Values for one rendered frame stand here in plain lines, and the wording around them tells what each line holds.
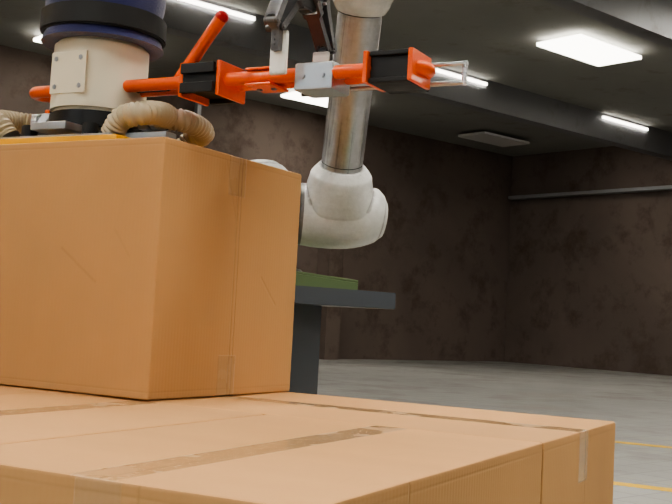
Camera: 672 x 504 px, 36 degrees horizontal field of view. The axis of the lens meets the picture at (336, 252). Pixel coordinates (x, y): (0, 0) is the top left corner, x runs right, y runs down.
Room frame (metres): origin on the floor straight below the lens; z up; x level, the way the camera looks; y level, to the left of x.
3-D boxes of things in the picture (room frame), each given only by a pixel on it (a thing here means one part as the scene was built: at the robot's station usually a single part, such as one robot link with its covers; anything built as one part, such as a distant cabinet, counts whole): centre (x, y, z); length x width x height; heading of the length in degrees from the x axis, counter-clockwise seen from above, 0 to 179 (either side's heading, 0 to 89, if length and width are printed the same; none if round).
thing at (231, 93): (1.78, 0.23, 1.07); 0.10 x 0.08 x 0.06; 152
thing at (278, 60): (1.65, 0.11, 1.10); 0.03 x 0.01 x 0.07; 62
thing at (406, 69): (1.61, -0.08, 1.07); 0.08 x 0.07 x 0.05; 62
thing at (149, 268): (1.90, 0.43, 0.75); 0.60 x 0.40 x 0.40; 60
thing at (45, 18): (1.90, 0.44, 1.19); 0.23 x 0.23 x 0.04
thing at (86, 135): (1.81, 0.49, 0.97); 0.34 x 0.10 x 0.05; 62
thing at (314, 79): (1.68, 0.04, 1.07); 0.07 x 0.07 x 0.04; 62
